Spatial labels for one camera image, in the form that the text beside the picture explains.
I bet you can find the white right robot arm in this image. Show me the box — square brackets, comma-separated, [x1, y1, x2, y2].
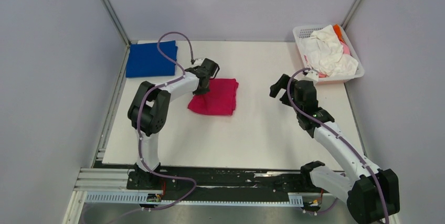
[269, 72, 400, 223]

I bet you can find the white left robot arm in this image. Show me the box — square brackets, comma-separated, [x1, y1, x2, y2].
[128, 58, 220, 189]

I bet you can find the white crumpled t-shirt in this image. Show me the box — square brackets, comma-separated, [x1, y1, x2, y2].
[298, 25, 358, 77]

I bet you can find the white plastic laundry basket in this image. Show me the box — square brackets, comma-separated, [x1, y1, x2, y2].
[292, 24, 364, 84]

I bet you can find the folded blue t-shirt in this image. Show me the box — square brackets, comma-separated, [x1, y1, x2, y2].
[125, 43, 176, 78]

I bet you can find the orange t-shirt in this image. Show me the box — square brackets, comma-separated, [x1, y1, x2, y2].
[333, 24, 346, 44]

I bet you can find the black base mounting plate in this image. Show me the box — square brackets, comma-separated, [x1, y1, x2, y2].
[126, 166, 325, 201]

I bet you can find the white slotted cable duct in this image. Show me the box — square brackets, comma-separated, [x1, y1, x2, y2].
[84, 191, 304, 207]

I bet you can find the metal corner wall strip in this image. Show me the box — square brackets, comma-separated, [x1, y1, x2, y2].
[101, 0, 131, 47]

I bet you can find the aluminium frame rail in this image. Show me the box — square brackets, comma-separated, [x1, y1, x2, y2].
[62, 168, 129, 223]

